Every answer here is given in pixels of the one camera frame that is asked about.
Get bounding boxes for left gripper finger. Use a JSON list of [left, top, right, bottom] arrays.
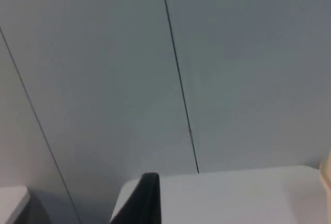
[[110, 172, 162, 224]]

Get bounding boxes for cream box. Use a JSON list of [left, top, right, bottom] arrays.
[[319, 151, 331, 191]]

